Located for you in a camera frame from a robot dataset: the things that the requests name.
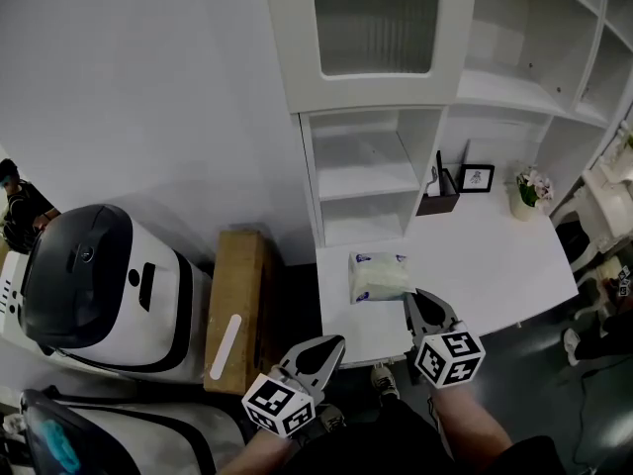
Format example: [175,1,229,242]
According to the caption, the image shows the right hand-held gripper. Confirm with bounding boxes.
[403,288,486,390]

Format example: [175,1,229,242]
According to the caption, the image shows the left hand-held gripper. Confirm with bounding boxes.
[240,333,346,438]

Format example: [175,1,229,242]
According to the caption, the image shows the white pack of tissues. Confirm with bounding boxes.
[347,250,416,306]

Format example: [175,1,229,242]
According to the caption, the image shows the person's right forearm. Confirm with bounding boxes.
[427,381,515,464]

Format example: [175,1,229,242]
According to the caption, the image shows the person's left forearm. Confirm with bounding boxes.
[217,430,293,475]

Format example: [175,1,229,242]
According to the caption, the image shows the white desk top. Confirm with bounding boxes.
[315,185,580,371]

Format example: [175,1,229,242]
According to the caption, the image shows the person's left shoe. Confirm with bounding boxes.
[316,403,347,434]

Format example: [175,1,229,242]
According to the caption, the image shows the person's right shoe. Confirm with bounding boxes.
[370,363,401,400]

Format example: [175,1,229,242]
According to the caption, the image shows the dark brown box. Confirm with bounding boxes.
[415,168,461,217]

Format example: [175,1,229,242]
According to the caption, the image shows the person's black shorts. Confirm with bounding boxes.
[291,393,568,475]

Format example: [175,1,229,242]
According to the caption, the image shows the brown cardboard box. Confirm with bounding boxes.
[203,229,278,398]

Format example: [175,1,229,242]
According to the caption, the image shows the potted pink flowers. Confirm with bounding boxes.
[509,165,555,223]

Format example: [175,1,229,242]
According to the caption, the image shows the white robot with black visor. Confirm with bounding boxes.
[18,204,214,385]

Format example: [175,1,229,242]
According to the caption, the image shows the white chair with black cushion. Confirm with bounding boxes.
[553,220,599,274]

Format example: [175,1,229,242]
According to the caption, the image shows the white robot with blue visor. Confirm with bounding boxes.
[19,388,248,475]

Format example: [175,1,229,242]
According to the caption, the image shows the ornate white dressing table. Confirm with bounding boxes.
[551,121,633,286]

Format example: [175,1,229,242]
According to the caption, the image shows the white hutch shelf unit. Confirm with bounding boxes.
[261,0,633,251]

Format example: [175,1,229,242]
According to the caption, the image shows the frosted glass cabinet door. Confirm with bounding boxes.
[261,0,479,116]

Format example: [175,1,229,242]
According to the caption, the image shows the white computer tower case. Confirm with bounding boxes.
[0,252,31,348]

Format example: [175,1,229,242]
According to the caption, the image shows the deer picture frame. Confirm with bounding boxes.
[425,149,445,198]

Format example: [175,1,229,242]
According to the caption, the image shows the small black picture frame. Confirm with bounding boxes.
[458,163,496,195]

